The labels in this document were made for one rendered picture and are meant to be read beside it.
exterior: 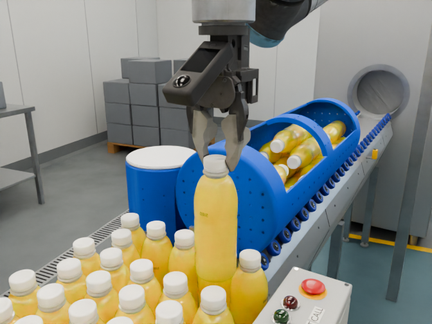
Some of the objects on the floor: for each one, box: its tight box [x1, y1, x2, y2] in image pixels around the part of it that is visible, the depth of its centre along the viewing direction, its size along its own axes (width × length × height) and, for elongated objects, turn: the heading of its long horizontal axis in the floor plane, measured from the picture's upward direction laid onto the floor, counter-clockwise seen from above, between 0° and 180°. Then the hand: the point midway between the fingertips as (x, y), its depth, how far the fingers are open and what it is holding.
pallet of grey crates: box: [103, 57, 215, 154], centre depth 500 cm, size 120×80×119 cm
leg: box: [360, 165, 380, 248], centre depth 273 cm, size 6×6×63 cm
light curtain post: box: [386, 24, 432, 303], centre depth 199 cm, size 6×6×170 cm
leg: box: [343, 199, 354, 242], centre depth 280 cm, size 6×6×63 cm
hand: (216, 162), depth 59 cm, fingers closed on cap, 4 cm apart
